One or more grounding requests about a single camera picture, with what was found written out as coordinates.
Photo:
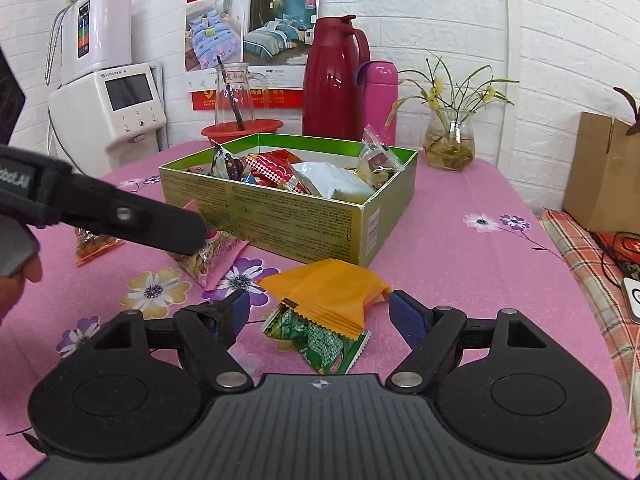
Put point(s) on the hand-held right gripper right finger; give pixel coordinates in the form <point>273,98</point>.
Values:
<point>402,311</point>

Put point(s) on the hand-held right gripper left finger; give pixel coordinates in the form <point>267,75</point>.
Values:
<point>240,306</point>

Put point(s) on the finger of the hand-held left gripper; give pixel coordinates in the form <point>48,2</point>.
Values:
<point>150,225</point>

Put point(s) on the pink snack packet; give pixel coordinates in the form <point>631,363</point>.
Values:
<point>220,257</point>

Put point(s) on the green snack packet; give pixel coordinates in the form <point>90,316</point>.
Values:
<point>315,342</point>

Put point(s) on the green cardboard box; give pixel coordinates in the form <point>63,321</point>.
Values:
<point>300,225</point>

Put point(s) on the person's left hand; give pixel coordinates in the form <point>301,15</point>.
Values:
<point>10,295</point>

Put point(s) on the small orange snack packet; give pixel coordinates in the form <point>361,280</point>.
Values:
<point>95,247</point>

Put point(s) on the pink floral tablecloth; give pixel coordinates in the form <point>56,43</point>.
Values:
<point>450,270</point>

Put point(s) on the white water dispenser with screen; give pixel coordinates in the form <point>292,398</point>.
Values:
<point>90,125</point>

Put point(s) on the dark colourful snack packet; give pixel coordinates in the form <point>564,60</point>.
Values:
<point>225,162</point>

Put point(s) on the red plastic basket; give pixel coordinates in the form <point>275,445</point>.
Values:
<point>220,135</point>

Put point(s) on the pale yellow snack packet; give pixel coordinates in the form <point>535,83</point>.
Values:
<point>350,195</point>

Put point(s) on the red patterned snack packet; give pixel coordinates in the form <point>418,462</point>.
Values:
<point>270,165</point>

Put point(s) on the black spoon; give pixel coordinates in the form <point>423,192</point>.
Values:
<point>235,110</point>

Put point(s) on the white snack packet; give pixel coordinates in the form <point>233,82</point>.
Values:
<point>325,177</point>

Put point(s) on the glass pitcher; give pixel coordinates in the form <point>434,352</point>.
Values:
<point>250,105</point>

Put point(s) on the clear wrapped snack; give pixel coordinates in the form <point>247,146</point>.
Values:
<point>377,152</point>

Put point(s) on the glass vase with flowers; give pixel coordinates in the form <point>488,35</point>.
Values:
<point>450,147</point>

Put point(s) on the white water purifier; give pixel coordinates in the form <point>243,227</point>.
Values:
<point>107,25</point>

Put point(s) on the plaid cloth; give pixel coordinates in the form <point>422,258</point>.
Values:
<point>580,260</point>

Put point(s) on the pink thermos bottle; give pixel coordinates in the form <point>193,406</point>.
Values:
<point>381,100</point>

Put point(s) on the dark red thermos jug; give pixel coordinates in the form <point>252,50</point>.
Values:
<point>330,90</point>

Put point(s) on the red flat item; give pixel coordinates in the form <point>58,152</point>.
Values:
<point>620,246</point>

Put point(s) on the white device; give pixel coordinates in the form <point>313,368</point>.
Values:
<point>632,300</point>

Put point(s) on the brown cardboard box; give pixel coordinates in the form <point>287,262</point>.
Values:
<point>600,175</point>

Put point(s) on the wall poster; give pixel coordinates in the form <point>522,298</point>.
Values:
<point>280,15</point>

